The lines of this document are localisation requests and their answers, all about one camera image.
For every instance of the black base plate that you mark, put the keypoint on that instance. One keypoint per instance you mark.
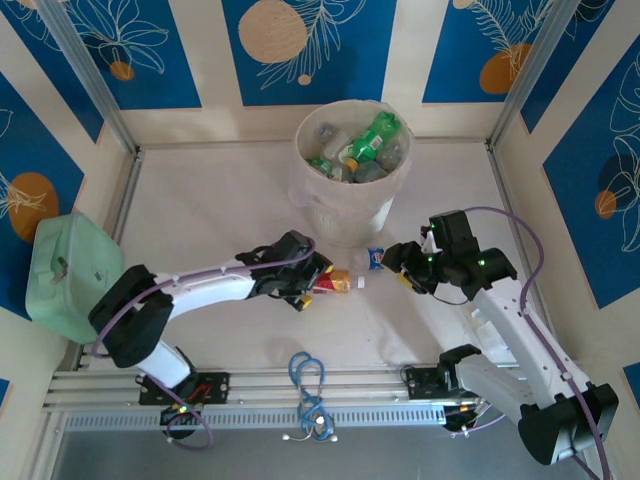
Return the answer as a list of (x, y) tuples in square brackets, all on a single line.
[(220, 387), (420, 382)]

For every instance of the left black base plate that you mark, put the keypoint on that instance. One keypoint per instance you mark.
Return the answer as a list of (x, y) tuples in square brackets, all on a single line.
[(220, 387)]

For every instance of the aluminium extrusion rail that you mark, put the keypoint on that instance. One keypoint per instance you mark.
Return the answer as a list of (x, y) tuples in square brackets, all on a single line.
[(350, 387)]

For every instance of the aluminium frame post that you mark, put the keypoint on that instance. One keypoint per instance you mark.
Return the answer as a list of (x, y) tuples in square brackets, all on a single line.
[(91, 75), (532, 75)]

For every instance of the crushed green plastic bottle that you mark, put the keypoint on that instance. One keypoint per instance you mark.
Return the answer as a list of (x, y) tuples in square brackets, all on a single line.
[(372, 137)]

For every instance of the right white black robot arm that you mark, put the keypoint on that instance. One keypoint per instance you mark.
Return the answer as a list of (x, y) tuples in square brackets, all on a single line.
[(510, 330)]

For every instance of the clear bottle red blue stripes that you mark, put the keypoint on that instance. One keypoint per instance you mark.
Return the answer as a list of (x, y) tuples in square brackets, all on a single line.
[(326, 132)]

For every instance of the mint green plastic container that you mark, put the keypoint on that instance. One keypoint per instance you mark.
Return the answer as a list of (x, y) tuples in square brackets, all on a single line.
[(75, 280)]

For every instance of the grey metal panel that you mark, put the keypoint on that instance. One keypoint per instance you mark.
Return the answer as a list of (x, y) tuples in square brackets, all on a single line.
[(400, 460)]

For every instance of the white waste bin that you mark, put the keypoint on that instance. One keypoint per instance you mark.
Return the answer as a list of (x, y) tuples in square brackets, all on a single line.
[(345, 220)]

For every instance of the red orange label bottle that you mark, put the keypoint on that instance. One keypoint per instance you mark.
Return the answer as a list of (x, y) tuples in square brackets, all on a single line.
[(340, 281)]

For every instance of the arm base wiring bundle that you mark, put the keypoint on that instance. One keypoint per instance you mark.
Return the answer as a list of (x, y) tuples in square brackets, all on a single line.
[(179, 409), (465, 410)]

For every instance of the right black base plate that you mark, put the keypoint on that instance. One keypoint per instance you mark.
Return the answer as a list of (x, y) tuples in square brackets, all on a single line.
[(420, 382)]

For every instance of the blue stethoscope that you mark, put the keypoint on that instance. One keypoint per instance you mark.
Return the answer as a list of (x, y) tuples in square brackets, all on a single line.
[(311, 395)]

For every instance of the Pepsi bottle blue label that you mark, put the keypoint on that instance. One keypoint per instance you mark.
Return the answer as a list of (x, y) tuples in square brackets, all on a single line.
[(375, 258)]

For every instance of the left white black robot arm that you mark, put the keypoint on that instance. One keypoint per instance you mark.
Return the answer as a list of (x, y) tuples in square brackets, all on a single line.
[(210, 286)]

